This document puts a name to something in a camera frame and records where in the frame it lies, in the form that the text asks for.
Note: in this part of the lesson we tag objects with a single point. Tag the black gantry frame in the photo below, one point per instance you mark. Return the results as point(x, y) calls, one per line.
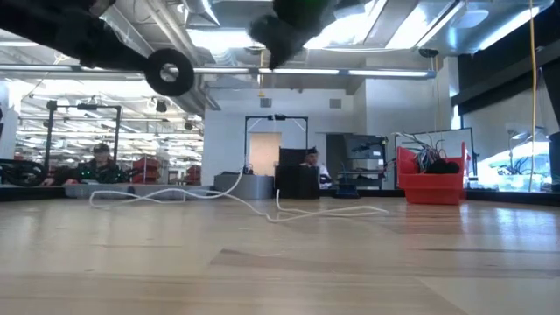
point(49, 131)

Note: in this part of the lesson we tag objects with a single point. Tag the grey open tool case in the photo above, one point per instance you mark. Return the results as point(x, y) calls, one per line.
point(175, 189)

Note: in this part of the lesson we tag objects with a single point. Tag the black frame with camera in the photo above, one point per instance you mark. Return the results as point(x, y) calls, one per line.
point(276, 117)

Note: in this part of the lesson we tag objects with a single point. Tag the grey tray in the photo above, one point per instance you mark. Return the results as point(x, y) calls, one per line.
point(254, 186)

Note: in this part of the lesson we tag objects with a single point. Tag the white ceiling disc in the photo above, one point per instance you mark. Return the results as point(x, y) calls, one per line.
point(470, 18)

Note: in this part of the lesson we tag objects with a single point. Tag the long ceiling light strip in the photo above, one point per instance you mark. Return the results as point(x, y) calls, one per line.
point(385, 73)

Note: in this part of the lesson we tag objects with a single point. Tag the red storage bin rack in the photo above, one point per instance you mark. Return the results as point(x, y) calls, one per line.
point(146, 168)

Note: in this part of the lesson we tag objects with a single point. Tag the black dome camera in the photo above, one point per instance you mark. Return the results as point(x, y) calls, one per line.
point(429, 52)

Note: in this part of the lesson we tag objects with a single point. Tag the black box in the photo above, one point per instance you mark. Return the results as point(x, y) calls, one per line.
point(297, 179)

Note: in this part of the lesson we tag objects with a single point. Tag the red plastic bin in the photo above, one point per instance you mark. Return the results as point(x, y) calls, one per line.
point(431, 190)

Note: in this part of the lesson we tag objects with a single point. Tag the black monitor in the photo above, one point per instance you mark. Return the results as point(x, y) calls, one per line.
point(367, 146)

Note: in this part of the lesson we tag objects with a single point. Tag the grey wall vent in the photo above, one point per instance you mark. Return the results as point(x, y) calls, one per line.
point(335, 103)
point(266, 102)

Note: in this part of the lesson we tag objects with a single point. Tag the black background robot arm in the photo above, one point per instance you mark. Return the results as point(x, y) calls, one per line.
point(22, 170)

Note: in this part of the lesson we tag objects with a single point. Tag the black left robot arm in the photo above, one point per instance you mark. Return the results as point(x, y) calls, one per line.
point(2, 118)

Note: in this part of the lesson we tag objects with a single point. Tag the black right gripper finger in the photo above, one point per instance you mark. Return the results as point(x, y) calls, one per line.
point(275, 39)

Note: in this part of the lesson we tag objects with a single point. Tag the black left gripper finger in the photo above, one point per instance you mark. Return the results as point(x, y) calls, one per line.
point(118, 54)

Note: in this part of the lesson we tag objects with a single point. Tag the person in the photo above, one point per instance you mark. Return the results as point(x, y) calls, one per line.
point(100, 168)
point(312, 157)

